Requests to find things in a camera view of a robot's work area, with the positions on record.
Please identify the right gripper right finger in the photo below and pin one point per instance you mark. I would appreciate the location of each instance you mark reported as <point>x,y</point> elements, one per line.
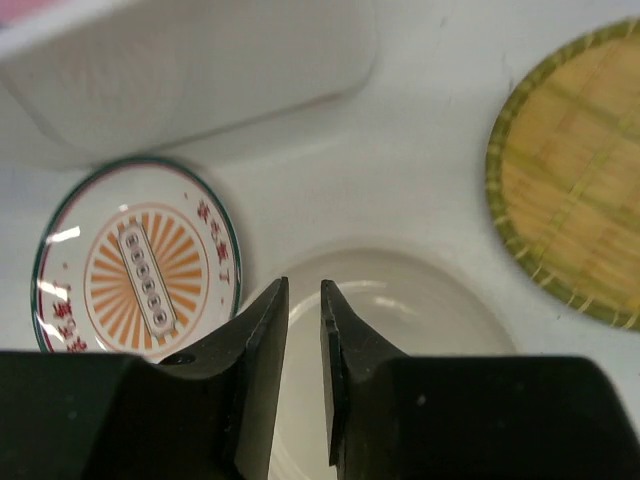
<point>391,415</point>

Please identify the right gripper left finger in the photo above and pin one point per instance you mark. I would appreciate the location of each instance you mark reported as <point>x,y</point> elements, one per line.
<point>205,412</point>

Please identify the orange sunburst pattern plate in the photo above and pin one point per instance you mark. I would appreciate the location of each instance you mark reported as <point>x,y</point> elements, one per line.
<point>140,257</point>

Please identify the white plastic bin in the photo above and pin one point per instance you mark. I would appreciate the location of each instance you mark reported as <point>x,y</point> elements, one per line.
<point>88,81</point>

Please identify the cream white plate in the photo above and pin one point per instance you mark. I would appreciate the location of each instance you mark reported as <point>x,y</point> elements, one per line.
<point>418,304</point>

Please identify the round bamboo woven plate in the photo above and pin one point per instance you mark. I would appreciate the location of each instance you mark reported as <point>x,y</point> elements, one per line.
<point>562,174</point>

